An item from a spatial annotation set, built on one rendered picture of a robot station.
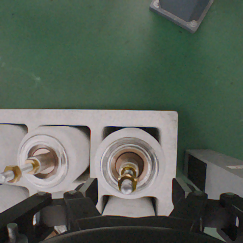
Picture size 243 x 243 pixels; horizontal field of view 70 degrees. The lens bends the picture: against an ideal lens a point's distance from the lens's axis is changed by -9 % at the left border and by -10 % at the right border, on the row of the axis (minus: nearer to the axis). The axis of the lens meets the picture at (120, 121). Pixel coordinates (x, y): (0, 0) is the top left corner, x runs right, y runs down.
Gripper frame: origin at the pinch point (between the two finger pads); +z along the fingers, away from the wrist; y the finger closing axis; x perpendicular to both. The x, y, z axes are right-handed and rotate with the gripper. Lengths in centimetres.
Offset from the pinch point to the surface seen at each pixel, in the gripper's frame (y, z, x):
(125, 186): -0.8, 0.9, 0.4
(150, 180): 2.0, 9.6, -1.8
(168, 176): 5.5, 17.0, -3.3
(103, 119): -5.1, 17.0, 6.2
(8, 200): -21.4, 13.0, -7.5
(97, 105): -9.6, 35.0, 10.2
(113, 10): -5, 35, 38
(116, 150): -2.3, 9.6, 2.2
